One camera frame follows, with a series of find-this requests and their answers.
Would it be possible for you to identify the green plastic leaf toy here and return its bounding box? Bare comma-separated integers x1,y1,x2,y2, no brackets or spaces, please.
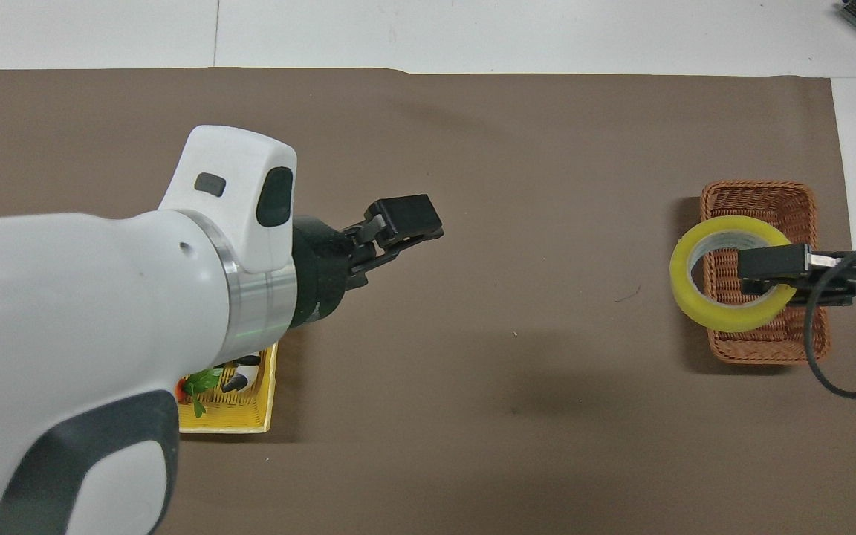
184,367,225,418

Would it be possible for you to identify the yellow tape roll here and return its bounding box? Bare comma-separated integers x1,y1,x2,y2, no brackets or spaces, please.
669,216,800,334

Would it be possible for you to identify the brown wicker basket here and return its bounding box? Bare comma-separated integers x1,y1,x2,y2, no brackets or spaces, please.
698,181,832,366

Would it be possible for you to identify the yellow woven basket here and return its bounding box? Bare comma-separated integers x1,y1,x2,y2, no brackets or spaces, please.
175,341,279,435

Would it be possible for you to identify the black and white toy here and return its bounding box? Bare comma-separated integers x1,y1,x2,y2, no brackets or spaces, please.
220,354,262,395

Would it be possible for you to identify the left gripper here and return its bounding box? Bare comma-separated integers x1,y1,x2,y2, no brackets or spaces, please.
292,215,371,328

